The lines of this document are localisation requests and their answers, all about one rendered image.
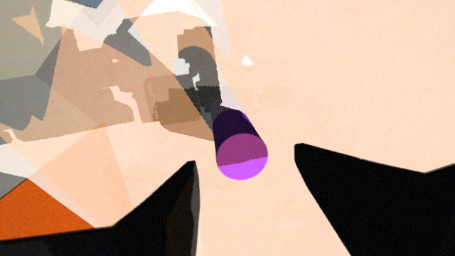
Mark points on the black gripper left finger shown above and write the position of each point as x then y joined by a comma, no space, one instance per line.
166,223

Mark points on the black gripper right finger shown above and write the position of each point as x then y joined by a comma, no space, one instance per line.
381,210

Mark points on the purple marker cap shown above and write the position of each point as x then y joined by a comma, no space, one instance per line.
240,152

